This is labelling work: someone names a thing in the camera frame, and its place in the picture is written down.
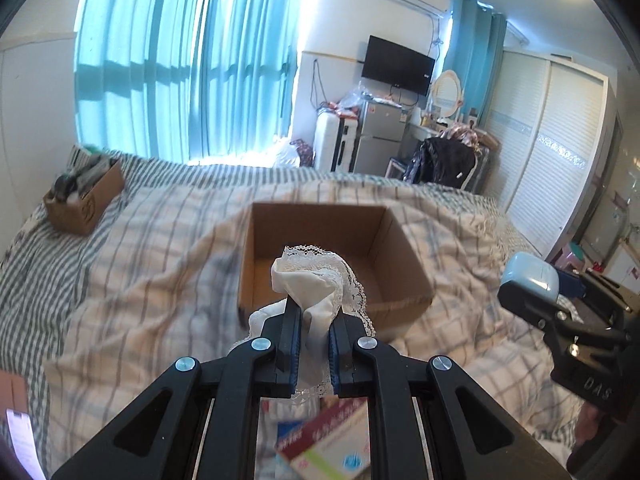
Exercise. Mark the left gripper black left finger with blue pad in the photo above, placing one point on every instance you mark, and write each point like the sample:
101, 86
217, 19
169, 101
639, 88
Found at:
198, 420

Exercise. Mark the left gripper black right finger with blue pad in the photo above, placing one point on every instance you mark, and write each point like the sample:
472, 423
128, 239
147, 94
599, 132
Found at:
430, 419

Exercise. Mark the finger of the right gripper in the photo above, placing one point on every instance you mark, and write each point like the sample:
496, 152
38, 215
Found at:
597, 292
534, 310

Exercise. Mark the white lace cloth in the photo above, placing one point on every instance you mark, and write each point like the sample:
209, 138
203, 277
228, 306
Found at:
322, 284

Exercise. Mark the blue tissue pack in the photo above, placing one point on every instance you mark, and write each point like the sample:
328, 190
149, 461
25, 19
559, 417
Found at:
277, 419

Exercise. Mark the open brown cardboard box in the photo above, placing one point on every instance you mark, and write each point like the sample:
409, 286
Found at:
366, 248

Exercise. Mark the white sliding wardrobe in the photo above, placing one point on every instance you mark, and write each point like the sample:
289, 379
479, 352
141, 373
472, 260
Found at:
551, 119

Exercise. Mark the smartphone lit screen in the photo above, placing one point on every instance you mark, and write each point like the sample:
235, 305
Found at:
23, 442

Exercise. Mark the brown leather wallet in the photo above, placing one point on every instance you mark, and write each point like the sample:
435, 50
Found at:
13, 393

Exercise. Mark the checked grey bedsheet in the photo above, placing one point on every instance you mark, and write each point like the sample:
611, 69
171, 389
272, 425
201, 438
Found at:
45, 273

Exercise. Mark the white oval mirror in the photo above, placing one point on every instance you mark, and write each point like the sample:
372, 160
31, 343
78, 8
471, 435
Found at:
446, 94

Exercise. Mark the silver small fridge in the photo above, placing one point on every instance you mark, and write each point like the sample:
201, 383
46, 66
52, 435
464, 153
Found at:
380, 132

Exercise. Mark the small SF cardboard box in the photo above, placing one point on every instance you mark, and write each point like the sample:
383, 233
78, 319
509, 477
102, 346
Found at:
80, 194

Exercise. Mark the white suitcase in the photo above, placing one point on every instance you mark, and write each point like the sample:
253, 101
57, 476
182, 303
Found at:
334, 142

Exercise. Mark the teal curtain right window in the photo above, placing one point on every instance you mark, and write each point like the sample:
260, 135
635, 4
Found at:
475, 51

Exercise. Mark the white plastic bag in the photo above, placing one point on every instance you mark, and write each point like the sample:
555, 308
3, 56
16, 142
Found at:
286, 157

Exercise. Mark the large teal curtain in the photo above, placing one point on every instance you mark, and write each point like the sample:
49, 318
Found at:
184, 80

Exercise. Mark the black wall television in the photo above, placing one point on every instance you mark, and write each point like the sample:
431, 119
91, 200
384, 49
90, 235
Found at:
398, 66

